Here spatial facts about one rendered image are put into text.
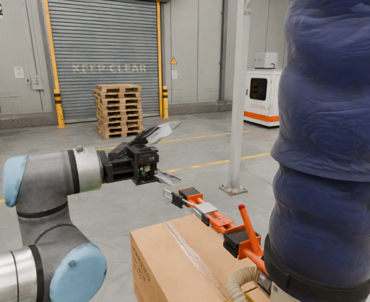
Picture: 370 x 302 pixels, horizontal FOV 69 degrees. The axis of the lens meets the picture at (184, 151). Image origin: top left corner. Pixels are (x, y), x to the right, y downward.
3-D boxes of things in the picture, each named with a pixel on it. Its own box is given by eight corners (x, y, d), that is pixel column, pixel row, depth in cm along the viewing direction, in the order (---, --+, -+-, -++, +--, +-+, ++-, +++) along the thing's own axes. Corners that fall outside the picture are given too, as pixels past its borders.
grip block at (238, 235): (261, 251, 86) (263, 235, 84) (237, 261, 82) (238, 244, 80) (244, 237, 93) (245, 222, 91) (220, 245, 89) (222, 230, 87)
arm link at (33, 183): (10, 200, 54) (0, 152, 52) (76, 187, 60) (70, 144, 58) (5, 220, 46) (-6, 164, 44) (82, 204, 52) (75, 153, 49)
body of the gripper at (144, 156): (162, 181, 59) (106, 193, 54) (148, 169, 66) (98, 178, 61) (161, 148, 57) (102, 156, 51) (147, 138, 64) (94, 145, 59)
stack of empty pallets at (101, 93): (144, 135, 737) (143, 85, 698) (103, 139, 691) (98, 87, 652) (132, 126, 848) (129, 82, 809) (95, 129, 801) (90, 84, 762)
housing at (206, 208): (217, 219, 104) (218, 208, 103) (202, 223, 101) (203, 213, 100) (208, 211, 110) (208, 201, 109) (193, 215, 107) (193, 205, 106)
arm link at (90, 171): (75, 183, 60) (70, 141, 57) (98, 179, 62) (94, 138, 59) (81, 200, 52) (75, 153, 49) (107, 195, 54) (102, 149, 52)
